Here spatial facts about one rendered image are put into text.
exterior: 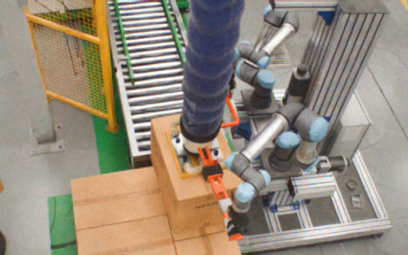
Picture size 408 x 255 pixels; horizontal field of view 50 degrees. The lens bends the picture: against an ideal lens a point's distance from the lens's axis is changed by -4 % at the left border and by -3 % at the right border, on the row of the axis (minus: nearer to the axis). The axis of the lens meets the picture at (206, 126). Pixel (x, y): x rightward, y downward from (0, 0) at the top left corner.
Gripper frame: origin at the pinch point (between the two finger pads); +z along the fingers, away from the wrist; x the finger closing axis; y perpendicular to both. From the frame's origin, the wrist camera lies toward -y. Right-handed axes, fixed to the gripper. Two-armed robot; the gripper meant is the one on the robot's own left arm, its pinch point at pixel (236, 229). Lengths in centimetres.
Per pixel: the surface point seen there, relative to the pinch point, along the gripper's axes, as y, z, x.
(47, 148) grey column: 166, 120, 96
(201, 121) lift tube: 51, -26, 4
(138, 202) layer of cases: 65, 66, 36
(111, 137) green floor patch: 166, 121, 39
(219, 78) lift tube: 50, -55, -2
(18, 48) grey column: 173, 10, 95
